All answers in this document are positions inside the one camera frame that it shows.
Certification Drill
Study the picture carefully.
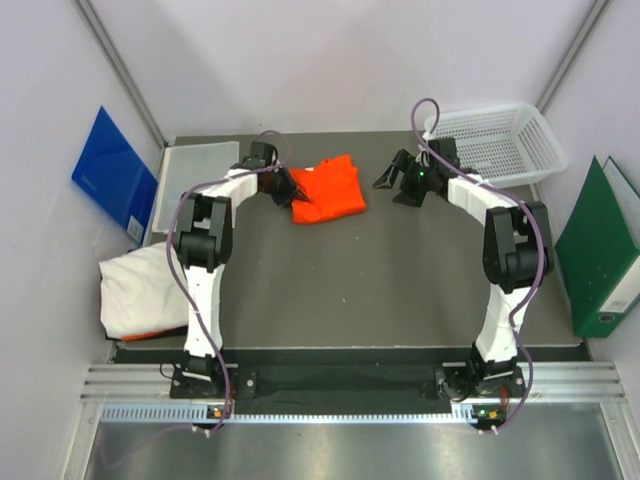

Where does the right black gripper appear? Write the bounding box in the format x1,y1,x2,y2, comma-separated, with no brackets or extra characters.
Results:
373,150,438,208

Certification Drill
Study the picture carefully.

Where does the orange t-shirt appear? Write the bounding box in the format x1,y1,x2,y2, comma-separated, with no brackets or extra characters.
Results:
290,154,367,225

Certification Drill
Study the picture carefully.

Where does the white plastic basket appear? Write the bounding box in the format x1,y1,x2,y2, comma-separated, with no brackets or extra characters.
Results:
432,103,568,189

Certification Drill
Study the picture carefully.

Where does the white t-shirt stack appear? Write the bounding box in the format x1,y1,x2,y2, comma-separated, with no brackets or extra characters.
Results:
99,242,188,340

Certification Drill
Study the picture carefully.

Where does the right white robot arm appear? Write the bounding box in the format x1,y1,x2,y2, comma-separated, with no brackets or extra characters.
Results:
373,137,554,402

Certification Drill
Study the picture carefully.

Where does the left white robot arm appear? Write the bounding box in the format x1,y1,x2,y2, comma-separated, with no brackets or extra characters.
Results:
166,165,309,400

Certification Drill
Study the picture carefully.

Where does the translucent plastic sheet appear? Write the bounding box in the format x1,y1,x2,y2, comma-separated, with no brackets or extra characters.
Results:
151,141,240,233

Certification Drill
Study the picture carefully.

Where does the blue folder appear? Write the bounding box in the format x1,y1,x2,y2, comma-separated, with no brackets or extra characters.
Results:
71,107,158,244

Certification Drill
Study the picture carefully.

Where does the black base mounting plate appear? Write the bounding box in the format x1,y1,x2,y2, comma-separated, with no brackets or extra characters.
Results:
168,363,529,401

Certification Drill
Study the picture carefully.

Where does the green binder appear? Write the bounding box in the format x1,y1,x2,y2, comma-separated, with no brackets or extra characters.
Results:
555,157,639,338

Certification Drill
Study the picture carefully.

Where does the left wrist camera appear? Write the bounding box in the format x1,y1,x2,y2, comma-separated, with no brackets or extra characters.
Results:
249,141,279,168

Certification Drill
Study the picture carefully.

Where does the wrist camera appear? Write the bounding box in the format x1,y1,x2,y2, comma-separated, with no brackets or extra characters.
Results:
249,141,279,168
428,137,460,168

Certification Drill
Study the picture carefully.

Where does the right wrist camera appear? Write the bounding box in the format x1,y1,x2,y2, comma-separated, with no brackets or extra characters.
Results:
428,137,460,168

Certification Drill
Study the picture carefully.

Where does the grey slotted cable duct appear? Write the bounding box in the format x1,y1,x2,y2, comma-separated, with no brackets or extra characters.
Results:
99,402,506,424

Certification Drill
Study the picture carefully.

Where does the aluminium rail frame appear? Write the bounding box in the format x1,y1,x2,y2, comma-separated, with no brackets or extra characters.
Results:
62,362,639,479

